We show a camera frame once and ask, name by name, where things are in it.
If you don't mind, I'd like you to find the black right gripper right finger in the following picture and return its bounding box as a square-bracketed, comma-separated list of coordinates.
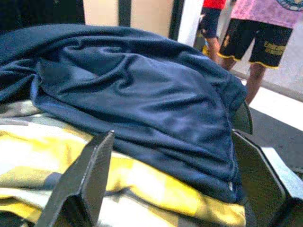
[231, 129, 303, 227]

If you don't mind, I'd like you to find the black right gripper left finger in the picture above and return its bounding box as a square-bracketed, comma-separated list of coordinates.
[34, 129, 116, 227]

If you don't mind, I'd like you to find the yellow white checked cloth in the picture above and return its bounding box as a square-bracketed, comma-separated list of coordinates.
[0, 100, 247, 227]

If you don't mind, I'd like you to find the navy blue garment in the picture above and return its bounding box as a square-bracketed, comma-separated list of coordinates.
[0, 23, 248, 204]

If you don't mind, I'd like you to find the person in pink shirt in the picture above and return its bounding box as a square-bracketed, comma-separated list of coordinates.
[216, 0, 303, 106]

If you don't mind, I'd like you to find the person in red shirt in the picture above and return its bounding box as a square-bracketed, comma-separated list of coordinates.
[193, 0, 229, 64]

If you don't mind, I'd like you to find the beige cabinet with black frame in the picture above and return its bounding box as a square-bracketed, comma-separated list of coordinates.
[82, 0, 184, 41]

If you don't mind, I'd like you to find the white door frame post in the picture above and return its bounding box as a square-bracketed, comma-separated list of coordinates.
[177, 0, 205, 48]

